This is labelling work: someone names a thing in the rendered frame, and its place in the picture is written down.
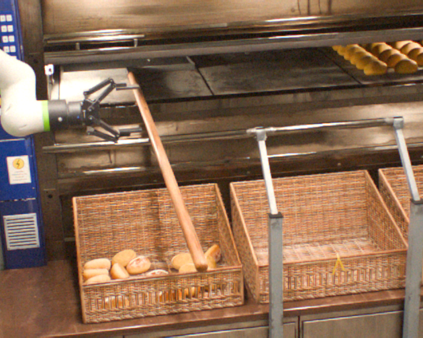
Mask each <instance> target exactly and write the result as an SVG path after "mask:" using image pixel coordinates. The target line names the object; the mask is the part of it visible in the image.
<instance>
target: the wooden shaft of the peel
mask: <svg viewBox="0 0 423 338"><path fill-rule="evenodd" d="M128 78H129V80H130V84H131V85H133V84H138V81H137V78H136V75H135V74H134V73H133V72H130V73H129V74H128ZM138 85H139V84H138ZM133 92H134V95H135V98H136V101H137V104H138V107H139V110H140V113H141V115H142V118H143V121H144V124H145V125H146V128H147V130H148V134H149V136H150V140H151V142H152V146H153V148H154V152H155V154H156V157H157V160H158V163H159V166H160V169H161V171H162V175H163V177H164V181H165V183H166V185H167V189H168V192H169V195H170V198H171V200H172V203H173V206H174V209H175V212H176V214H177V218H178V220H179V224H180V226H181V229H182V232H183V236H184V238H185V241H186V244H187V247H188V250H189V253H190V256H191V257H192V259H193V263H194V265H195V268H196V270H197V271H198V272H205V271H206V270H207V269H208V263H207V260H206V258H205V255H204V252H203V250H202V247H201V244H200V242H199V239H198V236H197V234H196V232H195V228H194V226H193V223H192V220H191V219H190V217H189V214H188V212H187V209H186V206H185V203H184V201H183V198H182V196H181V193H180V191H179V187H178V185H177V181H176V180H175V177H174V174H173V171H172V169H171V166H170V164H169V161H168V159H167V155H166V154H165V150H164V148H163V146H162V143H161V140H160V137H159V135H158V132H157V130H156V126H155V124H154V122H153V119H152V116H151V114H150V111H149V108H148V105H147V104H146V102H145V100H144V97H143V94H142V91H141V89H140V85H139V89H133Z"/></svg>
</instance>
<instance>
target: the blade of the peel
mask: <svg viewBox="0 0 423 338"><path fill-rule="evenodd" d="M129 66H133V67H134V70H135V72H136V74H142V73H151V72H168V71H178V70H195V63H194V61H192V59H190V58H189V57H188V56H182V57H172V58H154V60H153V61H149V60H148V59H142V60H123V61H113V62H94V63H84V64H65V65H63V75H64V79H72V78H89V77H98V76H115V75H125V74H126V67H129Z"/></svg>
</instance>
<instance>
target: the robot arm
mask: <svg viewBox="0 0 423 338"><path fill-rule="evenodd" d="M110 83H111V84H110ZM109 84H110V85H109ZM107 85H109V86H108V87H107V88H106V89H105V90H104V91H103V92H102V93H101V94H100V95H98V96H97V98H96V99H94V100H93V101H91V100H90V99H88V98H89V97H90V96H91V94H92V93H94V92H96V91H98V90H99V89H102V88H103V87H106V86H107ZM114 88H115V89H116V90H117V91H119V90H128V89H139V85H138V84H127V83H126V82H115V81H114V79H113V77H112V76H111V77H109V78H107V79H106V80H104V81H102V82H100V83H98V84H96V85H95V86H93V87H91V88H90V89H84V90H83V94H84V98H85V100H83V101H71V102H68V104H66V99H61V100H51V101H37V100H36V77H35V74H34V71H33V70H32V69H31V67H30V66H28V65H27V64H25V63H23V62H21V61H19V60H17V59H15V58H12V57H10V56H8V55H7V54H6V53H5V52H4V51H2V50H1V49H0V91H1V116H0V120H1V124H2V126H3V128H4V130H5V131H6V132H7V133H9V134H11V135H14V136H18V137H22V136H26V135H29V134H32V133H38V132H43V131H58V130H66V129H68V125H70V126H71V127H72V126H80V125H86V126H87V135H95V136H97V137H101V138H103V139H106V140H109V142H112V143H115V144H117V143H118V140H119V138H120V137H124V136H129V135H130V133H138V132H142V128H141V127H132V128H123V129H119V131H117V130H115V129H114V128H112V127H111V126H109V125H108V124H106V123H105V122H103V121H102V120H101V119H99V118H100V114H99V105H98V104H100V102H102V100H104V99H105V98H106V97H107V96H108V94H110V92H112V90H114ZM94 123H95V124H97V125H98V126H100V127H102V128H104V129H106V130H107V131H108V132H110V133H112V134H113V135H114V136H115V137H114V136H112V135H109V134H107V133H103V132H102V131H97V130H95V129H93V128H92V127H91V126H92V125H93V124H94Z"/></svg>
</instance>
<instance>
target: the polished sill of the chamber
mask: <svg viewBox="0 0 423 338"><path fill-rule="evenodd" d="M414 93H423V79H420V80H401V81H392V82H375V83H365V84H348V85H338V86H329V87H312V88H302V89H285V90H275V91H257V92H248V93H230V94H221V95H204V96H203V97H185V98H176V99H159V100H149V101H145V102H146V104H147V105H148V108H149V111H150V114H151V115H152V114H161V113H178V112H187V111H205V110H214V109H230V108H240V107H257V106H266V105H283V104H292V103H309V102H318V101H335V100H345V99H361V98H371V97H379V96H388V95H404V94H414ZM98 105H99V114H100V118H109V117H126V116H135V115H141V113H140V110H139V107H138V104H137V101H132V102H123V103H105V104H98Z"/></svg>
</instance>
